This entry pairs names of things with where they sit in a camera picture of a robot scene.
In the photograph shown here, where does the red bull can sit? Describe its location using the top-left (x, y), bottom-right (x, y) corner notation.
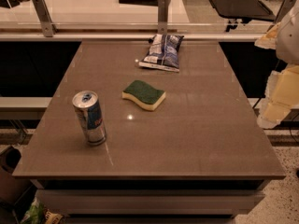
top-left (72, 91), bottom-right (107, 146)

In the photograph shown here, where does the grey table drawer base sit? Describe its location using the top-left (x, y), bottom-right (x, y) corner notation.
top-left (36, 189), bottom-right (264, 219)

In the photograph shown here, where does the green snack bag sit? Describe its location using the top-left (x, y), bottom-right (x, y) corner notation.
top-left (20, 198), bottom-right (64, 224)

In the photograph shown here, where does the metal railing bracket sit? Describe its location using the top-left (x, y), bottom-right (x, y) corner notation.
top-left (158, 0), bottom-right (169, 35)
top-left (274, 0), bottom-right (297, 23)
top-left (32, 0), bottom-right (56, 37)

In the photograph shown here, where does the middle metal railing bracket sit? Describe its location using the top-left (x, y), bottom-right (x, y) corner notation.
top-left (158, 0), bottom-right (169, 35)

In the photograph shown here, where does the black office chair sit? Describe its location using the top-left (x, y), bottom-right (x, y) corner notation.
top-left (209, 0), bottom-right (276, 32)

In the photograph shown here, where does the right metal railing bracket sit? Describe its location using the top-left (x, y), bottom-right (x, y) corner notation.
top-left (274, 0), bottom-right (297, 23)

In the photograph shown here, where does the brown cardboard box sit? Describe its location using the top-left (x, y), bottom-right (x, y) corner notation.
top-left (0, 146), bottom-right (34, 210)

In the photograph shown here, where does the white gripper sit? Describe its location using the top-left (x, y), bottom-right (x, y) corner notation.
top-left (254, 6), bottom-right (299, 129)

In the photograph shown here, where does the left metal railing bracket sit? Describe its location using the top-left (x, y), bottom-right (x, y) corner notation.
top-left (32, 0), bottom-right (56, 37)

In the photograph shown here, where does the green yellow sponge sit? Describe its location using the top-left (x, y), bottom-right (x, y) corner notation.
top-left (121, 80), bottom-right (166, 111)

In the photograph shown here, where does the blue white chip bag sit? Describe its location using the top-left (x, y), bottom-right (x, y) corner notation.
top-left (138, 34), bottom-right (183, 73)

